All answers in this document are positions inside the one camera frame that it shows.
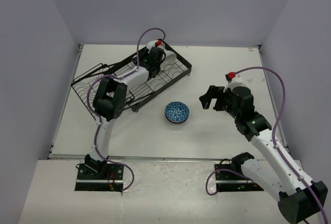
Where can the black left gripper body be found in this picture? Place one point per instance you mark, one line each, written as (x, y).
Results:
(158, 70)

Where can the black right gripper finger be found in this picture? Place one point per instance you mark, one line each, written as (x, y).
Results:
(205, 102)
(214, 92)

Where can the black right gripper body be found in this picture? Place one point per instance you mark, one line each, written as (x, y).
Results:
(235, 112)

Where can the pale blue bowl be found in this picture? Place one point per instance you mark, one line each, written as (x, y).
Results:
(149, 46)
(168, 60)
(137, 64)

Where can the red patterned white bowl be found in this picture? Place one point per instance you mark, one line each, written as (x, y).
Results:
(176, 112)

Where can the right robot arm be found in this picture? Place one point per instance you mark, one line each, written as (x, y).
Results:
(297, 194)

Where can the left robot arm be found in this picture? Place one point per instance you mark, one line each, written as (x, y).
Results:
(110, 99)

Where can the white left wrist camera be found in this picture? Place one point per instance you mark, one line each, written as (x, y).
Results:
(158, 43)

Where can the black wire dish rack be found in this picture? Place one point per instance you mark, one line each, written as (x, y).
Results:
(140, 95)

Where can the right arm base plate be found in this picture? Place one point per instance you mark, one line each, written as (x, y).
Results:
(229, 182)

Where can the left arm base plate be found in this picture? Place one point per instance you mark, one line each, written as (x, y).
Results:
(109, 179)

